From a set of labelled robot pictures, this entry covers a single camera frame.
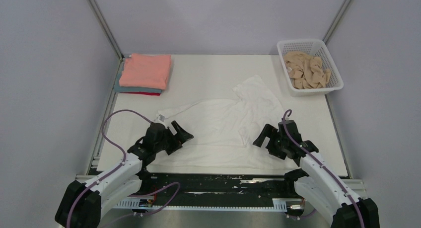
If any aluminium corner post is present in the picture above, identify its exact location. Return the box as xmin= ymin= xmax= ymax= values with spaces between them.
xmin=322 ymin=0 xmax=352 ymax=44
xmin=87 ymin=0 xmax=124 ymax=61

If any white slotted cable duct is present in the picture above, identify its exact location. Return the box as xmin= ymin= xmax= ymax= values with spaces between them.
xmin=113 ymin=197 xmax=287 ymax=212

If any folded pink t-shirt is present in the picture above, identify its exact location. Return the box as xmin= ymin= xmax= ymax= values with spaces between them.
xmin=119 ymin=53 xmax=171 ymax=90

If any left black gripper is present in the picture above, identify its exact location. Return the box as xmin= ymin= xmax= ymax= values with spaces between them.
xmin=154 ymin=121 xmax=193 ymax=155

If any left aluminium corner post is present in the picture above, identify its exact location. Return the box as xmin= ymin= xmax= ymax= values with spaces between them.
xmin=87 ymin=0 xmax=124 ymax=61

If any white plastic basket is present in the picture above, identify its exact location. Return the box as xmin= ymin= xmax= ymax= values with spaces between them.
xmin=277 ymin=39 xmax=344 ymax=97

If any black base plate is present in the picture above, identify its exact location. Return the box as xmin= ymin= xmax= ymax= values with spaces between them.
xmin=129 ymin=173 xmax=304 ymax=209

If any right aluminium corner post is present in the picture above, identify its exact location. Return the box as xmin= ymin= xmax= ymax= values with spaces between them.
xmin=322 ymin=0 xmax=352 ymax=44

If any white t-shirt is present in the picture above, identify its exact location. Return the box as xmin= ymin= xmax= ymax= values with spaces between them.
xmin=154 ymin=75 xmax=296 ymax=173

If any folded red t-shirt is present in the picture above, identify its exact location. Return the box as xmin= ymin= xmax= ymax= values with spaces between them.
xmin=122 ymin=92 xmax=161 ymax=96

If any beige crumpled t-shirt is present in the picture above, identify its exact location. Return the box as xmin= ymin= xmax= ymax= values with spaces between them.
xmin=283 ymin=51 xmax=331 ymax=89

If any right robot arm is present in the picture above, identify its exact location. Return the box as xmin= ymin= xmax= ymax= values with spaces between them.
xmin=253 ymin=120 xmax=380 ymax=228

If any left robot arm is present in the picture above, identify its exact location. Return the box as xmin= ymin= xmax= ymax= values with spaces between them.
xmin=55 ymin=121 xmax=194 ymax=228

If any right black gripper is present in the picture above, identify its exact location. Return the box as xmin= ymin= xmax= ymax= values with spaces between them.
xmin=253 ymin=124 xmax=287 ymax=160

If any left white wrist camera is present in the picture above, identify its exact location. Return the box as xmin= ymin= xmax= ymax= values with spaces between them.
xmin=154 ymin=114 xmax=166 ymax=125

